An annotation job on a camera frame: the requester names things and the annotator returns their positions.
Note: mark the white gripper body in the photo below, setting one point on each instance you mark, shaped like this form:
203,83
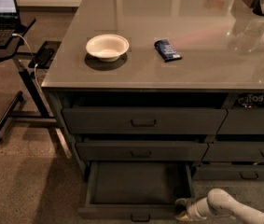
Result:
192,209

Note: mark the black phone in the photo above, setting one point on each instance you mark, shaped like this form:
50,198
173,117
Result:
43,56

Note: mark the grey drawer cabinet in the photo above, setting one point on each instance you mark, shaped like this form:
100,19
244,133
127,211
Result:
163,81

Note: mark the white bowl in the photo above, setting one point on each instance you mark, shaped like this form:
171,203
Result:
107,48

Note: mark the blue snack packet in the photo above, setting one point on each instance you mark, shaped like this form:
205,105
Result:
166,51

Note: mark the grey drawer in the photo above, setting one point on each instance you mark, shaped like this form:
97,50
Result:
243,121
138,191
235,151
141,151
143,120
229,172

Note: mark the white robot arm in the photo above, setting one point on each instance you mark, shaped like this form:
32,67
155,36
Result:
217,204

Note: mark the chips bag in drawer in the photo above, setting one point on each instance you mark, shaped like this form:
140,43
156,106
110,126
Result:
250,100

